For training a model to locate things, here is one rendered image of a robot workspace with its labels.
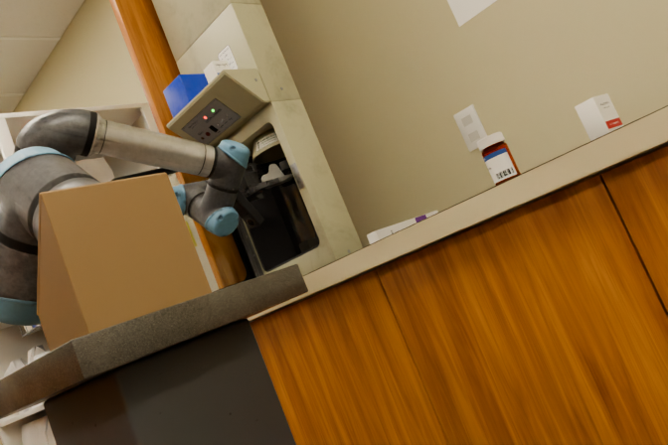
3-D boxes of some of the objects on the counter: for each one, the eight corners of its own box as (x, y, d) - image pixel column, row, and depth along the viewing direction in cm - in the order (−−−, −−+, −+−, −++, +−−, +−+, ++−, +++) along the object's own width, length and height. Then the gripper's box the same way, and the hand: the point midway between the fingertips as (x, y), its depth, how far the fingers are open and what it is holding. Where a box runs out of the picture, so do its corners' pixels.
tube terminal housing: (326, 276, 202) (239, 61, 213) (399, 244, 180) (297, 5, 191) (267, 299, 184) (175, 63, 195) (339, 266, 162) (231, 1, 173)
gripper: (233, 159, 160) (290, 149, 175) (196, 188, 173) (252, 177, 188) (246, 191, 159) (302, 178, 174) (207, 217, 172) (262, 204, 187)
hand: (279, 187), depth 180 cm, fingers open, 14 cm apart
